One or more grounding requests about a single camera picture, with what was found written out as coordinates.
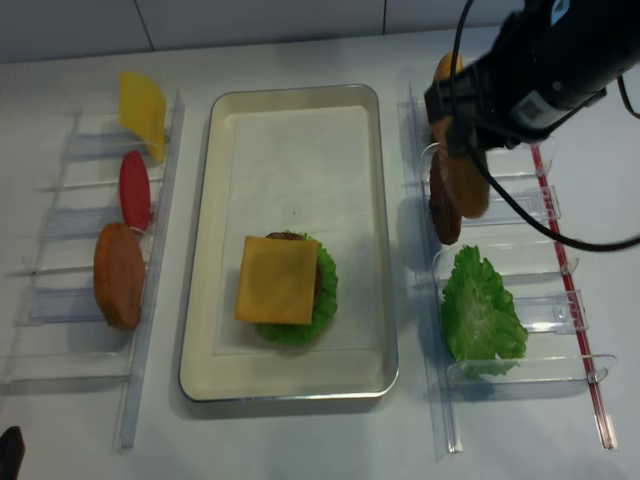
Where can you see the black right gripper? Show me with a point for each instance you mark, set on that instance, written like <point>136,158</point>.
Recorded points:
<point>468,98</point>

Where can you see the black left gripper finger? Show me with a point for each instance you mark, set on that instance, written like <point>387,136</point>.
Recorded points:
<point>12,450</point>

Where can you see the sesame top bun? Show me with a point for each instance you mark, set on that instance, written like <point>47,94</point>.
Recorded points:
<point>464,185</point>

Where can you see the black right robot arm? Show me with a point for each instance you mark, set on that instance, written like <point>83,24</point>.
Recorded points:
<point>549,60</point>

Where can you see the brown meat patty in rack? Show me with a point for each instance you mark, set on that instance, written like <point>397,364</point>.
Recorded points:
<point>445,216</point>

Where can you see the green lettuce leaf in rack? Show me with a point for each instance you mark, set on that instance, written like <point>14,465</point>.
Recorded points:
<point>479,323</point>

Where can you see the brown meat patty in burger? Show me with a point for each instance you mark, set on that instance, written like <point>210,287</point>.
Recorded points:
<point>285,235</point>

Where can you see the yellow cheese slice on burger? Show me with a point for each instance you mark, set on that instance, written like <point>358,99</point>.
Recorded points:
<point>276,281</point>

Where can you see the red tomato slice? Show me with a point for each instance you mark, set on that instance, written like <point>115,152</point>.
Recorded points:
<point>134,191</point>

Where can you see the green lettuce leaf in burger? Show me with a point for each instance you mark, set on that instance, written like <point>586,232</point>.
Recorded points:
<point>323,310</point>

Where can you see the yellow cheese slice in rack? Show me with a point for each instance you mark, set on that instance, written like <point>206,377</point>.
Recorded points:
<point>142,110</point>

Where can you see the small bun in rack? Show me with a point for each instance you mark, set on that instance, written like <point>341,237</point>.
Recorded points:
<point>447,65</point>

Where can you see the clear acrylic left food rack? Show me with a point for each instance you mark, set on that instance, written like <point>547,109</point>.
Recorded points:
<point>59,188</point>

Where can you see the clear acrylic food rack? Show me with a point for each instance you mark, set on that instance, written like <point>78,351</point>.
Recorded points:
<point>538,272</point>
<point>59,188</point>

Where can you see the clear acrylic right food rack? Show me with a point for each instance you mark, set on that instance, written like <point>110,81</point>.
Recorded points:
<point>538,272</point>

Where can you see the white tray liner paper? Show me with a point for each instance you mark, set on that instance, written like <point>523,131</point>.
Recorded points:
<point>306,171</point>

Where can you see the flat bottom bun slice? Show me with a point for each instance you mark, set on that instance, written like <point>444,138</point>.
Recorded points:
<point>118,276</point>

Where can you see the white metal serving tray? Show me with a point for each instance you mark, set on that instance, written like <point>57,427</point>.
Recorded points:
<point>286,373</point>

